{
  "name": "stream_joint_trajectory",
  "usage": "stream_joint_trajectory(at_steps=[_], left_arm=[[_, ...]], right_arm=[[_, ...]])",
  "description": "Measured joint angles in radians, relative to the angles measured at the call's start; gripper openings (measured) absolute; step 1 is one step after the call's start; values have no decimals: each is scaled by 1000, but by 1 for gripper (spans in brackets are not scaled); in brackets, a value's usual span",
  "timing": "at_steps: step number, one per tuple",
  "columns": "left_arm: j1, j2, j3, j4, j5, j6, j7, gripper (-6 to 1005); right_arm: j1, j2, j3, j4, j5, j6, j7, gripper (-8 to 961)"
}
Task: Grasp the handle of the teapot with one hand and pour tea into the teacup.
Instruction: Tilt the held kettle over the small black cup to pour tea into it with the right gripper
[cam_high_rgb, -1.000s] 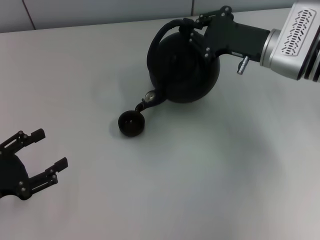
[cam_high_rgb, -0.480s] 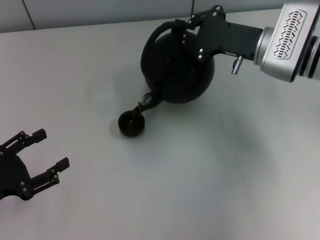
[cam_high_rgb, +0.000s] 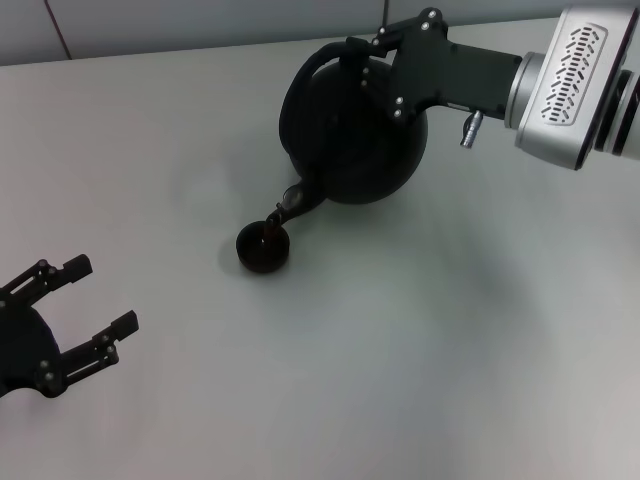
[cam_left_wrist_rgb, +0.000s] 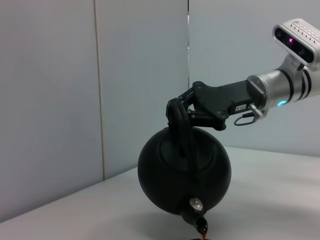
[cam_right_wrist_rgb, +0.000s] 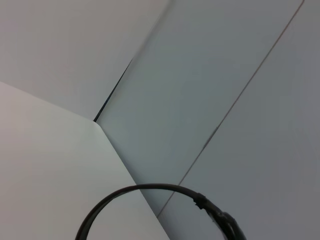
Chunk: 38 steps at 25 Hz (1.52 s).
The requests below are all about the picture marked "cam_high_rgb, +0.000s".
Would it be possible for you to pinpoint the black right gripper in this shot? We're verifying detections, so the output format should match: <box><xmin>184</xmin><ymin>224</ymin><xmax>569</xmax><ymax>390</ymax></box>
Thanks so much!
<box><xmin>346</xmin><ymin>7</ymin><xmax>524</xmax><ymax>123</ymax></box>

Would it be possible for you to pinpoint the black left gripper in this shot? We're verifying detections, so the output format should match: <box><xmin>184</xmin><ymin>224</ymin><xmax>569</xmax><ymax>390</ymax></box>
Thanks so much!
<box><xmin>0</xmin><ymin>253</ymin><xmax>140</xmax><ymax>400</ymax></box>

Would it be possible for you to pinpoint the black round teapot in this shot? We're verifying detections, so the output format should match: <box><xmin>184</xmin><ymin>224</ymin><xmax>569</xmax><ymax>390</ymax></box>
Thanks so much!
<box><xmin>267</xmin><ymin>41</ymin><xmax>431</xmax><ymax>236</ymax></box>

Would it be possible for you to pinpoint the dark brown teacup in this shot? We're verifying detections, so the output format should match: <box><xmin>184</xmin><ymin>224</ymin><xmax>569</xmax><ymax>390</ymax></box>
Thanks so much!
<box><xmin>235</xmin><ymin>220</ymin><xmax>293</xmax><ymax>274</ymax></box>

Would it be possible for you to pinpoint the silver cable plug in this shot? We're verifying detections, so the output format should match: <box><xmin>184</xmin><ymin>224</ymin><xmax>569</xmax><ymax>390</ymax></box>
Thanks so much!
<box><xmin>459</xmin><ymin>110</ymin><xmax>485</xmax><ymax>149</ymax></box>

